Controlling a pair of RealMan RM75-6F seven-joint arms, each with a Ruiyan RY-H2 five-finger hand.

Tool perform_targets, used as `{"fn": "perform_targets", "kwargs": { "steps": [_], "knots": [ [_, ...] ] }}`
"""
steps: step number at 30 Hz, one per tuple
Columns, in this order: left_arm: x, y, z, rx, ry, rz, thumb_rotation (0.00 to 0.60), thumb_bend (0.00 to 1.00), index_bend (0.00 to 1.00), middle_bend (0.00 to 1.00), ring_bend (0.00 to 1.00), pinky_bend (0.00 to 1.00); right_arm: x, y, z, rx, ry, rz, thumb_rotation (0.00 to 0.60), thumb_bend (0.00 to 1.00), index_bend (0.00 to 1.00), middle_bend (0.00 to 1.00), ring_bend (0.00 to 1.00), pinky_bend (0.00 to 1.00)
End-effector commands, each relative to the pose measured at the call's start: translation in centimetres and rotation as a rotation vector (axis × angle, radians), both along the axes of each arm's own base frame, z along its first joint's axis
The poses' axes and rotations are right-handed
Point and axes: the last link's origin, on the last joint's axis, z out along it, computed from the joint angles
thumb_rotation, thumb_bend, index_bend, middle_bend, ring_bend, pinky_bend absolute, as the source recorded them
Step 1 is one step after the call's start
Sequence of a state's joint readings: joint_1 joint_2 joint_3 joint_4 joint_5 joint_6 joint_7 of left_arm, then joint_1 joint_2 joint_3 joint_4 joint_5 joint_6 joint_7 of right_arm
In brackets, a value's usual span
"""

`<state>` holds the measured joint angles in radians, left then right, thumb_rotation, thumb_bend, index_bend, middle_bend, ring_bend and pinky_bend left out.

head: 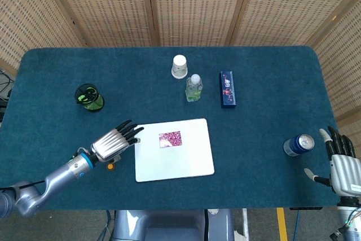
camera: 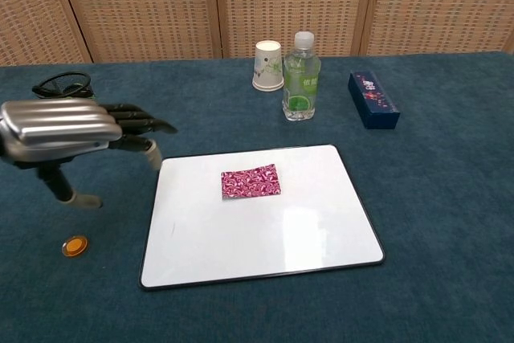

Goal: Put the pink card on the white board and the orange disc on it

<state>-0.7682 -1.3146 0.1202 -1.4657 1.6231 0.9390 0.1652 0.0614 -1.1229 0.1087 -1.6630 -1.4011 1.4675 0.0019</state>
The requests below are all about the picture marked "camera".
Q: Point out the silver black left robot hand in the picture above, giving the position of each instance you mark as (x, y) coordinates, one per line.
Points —
(60, 130)

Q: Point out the small orange round object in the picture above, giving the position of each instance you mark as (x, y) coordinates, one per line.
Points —
(74, 245)

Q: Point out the pink patterned packet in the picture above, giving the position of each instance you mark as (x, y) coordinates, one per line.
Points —
(251, 182)

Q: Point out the white board black frame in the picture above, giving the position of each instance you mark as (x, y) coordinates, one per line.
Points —
(261, 234)

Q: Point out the black mesh pen holder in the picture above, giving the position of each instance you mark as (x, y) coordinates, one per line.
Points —
(52, 82)

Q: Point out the woven bamboo folding screen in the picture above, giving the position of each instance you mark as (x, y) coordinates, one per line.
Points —
(160, 5)

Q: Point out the white paper cup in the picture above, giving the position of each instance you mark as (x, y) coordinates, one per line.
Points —
(267, 66)

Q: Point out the clear green-label water bottle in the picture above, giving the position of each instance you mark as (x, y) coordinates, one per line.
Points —
(301, 86)

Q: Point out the dark blue rectangular box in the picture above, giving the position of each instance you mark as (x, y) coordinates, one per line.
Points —
(373, 98)

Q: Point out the teal felt tablecloth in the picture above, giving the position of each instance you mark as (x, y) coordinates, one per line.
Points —
(441, 198)

